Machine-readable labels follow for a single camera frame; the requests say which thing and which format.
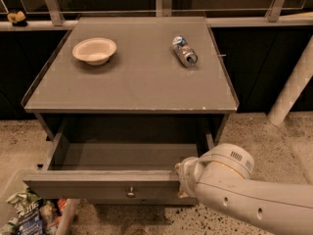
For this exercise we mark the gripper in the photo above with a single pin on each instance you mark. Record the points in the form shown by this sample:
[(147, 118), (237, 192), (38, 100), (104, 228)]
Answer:
[(190, 175)]

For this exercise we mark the grey top drawer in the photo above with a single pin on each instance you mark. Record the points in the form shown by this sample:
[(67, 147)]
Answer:
[(120, 156)]

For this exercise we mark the grey drawer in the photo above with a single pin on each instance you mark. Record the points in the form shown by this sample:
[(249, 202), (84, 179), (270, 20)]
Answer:
[(158, 202), (120, 156)]

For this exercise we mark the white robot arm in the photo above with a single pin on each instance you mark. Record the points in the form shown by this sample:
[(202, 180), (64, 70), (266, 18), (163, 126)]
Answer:
[(220, 179)]

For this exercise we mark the grey drawer cabinet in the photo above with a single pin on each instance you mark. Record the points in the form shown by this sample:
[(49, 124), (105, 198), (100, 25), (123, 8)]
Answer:
[(143, 77)]

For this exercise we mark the grey bottom drawer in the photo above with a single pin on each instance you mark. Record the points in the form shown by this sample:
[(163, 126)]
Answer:
[(158, 202)]

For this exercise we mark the crushed blue silver can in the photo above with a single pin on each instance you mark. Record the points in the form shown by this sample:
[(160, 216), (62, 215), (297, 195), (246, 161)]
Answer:
[(184, 52)]

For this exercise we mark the white cylindrical pillar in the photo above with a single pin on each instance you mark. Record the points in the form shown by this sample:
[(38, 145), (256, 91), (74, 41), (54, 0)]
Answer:
[(299, 78)]

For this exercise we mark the white paper bowl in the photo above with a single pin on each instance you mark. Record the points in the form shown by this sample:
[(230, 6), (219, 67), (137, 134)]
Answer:
[(94, 51)]

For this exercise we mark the blue chip bag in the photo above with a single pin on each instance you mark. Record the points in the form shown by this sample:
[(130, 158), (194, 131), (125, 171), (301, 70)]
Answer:
[(30, 222)]

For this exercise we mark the clear plastic bin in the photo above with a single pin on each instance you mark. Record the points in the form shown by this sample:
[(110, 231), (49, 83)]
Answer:
[(14, 185)]

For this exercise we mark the small yellow black object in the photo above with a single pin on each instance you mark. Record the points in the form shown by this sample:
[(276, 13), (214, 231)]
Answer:
[(17, 19)]

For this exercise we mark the metal window rail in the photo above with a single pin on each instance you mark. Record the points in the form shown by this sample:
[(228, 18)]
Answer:
[(48, 14)]

